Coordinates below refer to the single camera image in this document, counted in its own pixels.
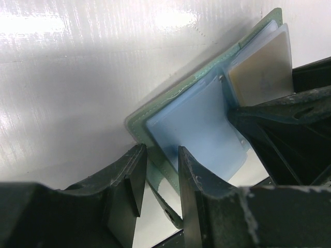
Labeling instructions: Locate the gold card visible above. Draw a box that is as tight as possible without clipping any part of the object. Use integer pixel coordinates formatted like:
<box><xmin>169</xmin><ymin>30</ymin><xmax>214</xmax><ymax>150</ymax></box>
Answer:
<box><xmin>229</xmin><ymin>31</ymin><xmax>294</xmax><ymax>106</ymax></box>

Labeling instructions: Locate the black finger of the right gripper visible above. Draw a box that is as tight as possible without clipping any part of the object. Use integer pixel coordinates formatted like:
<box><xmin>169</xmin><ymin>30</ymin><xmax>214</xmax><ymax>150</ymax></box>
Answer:
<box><xmin>228</xmin><ymin>58</ymin><xmax>330</xmax><ymax>186</ymax></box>

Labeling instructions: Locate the green card holder wallet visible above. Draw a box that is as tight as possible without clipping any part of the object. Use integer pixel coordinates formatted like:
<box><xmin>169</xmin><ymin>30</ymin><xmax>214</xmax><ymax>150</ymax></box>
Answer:
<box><xmin>126</xmin><ymin>8</ymin><xmax>291</xmax><ymax>229</ymax></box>

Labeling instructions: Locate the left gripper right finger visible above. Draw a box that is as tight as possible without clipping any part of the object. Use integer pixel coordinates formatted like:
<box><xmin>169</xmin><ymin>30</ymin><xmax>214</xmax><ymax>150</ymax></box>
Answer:
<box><xmin>178</xmin><ymin>146</ymin><xmax>330</xmax><ymax>247</ymax></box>

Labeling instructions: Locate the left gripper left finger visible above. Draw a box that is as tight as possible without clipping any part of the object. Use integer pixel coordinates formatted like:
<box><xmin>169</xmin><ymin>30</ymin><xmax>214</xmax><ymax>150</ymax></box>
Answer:
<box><xmin>1</xmin><ymin>144</ymin><xmax>147</xmax><ymax>247</ymax></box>

